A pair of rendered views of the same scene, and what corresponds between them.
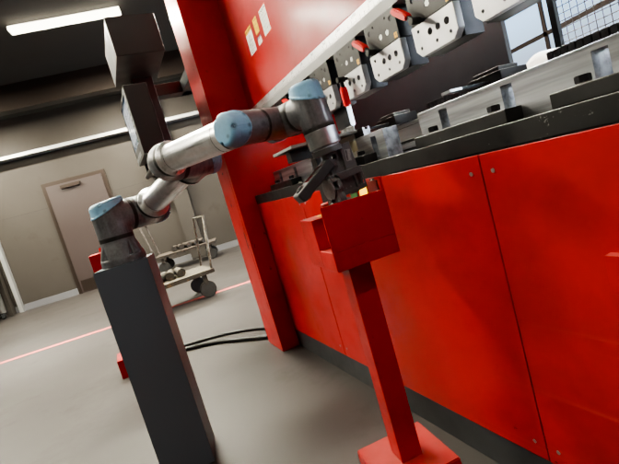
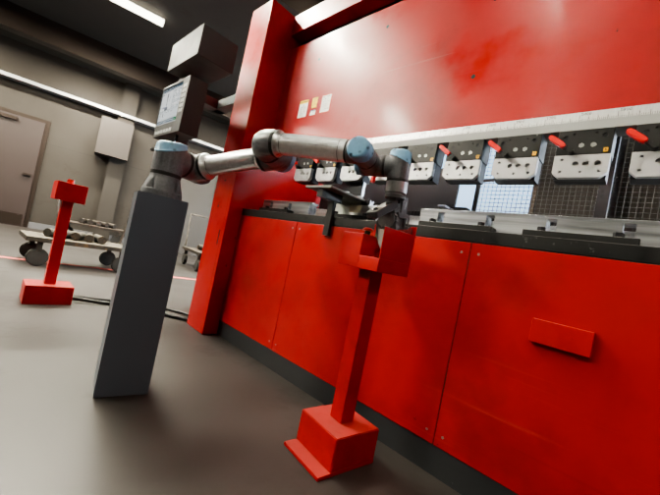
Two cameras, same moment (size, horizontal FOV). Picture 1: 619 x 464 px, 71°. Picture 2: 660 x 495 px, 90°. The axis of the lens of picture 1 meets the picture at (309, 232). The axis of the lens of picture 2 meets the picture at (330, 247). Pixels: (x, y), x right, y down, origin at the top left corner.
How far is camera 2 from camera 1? 56 cm
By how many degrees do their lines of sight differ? 24
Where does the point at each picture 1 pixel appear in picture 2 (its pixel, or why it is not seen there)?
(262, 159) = (259, 187)
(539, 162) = (511, 258)
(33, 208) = not seen: outside the picture
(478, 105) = (467, 219)
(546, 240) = (496, 302)
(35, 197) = not seen: outside the picture
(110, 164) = (60, 122)
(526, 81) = (504, 218)
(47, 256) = not seen: outside the picture
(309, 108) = (404, 166)
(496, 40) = (451, 196)
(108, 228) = (169, 164)
